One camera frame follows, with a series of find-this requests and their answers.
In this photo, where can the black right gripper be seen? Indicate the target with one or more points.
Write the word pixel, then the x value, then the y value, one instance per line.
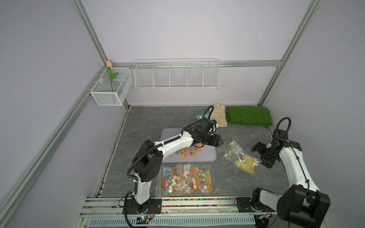
pixel 260 147

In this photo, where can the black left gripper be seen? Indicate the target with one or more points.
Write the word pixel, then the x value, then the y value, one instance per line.
pixel 216 141

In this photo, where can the ziploc bag of candies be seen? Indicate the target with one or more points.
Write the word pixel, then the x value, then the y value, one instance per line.
pixel 242 159
pixel 196 180
pixel 171 181

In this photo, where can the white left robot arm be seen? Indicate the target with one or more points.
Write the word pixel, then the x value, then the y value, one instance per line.
pixel 147 162

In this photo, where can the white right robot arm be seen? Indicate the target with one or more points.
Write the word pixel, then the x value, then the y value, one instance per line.
pixel 302 204

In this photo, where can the pile of loose candies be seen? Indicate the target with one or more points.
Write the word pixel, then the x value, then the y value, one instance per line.
pixel 190 152

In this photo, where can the green hand broom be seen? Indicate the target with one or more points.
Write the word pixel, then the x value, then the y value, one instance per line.
pixel 199 113

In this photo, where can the lilac plastic tray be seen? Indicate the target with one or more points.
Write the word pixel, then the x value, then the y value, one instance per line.
pixel 208 155

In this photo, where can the beige work glove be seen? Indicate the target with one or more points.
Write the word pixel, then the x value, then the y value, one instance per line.
pixel 219 115

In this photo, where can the green artificial grass mat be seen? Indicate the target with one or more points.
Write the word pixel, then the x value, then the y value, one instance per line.
pixel 249 115

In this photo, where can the small white mesh basket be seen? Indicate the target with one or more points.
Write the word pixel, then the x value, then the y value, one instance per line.
pixel 102 93

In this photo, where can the pink artificial tulip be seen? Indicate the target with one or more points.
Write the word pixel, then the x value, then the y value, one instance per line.
pixel 112 76

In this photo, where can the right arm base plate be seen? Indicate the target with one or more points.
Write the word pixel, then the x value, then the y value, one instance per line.
pixel 247 204

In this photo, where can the long white wire basket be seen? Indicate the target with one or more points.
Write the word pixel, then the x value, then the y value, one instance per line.
pixel 180 74

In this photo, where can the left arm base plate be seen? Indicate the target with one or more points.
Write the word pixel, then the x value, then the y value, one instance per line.
pixel 151 206

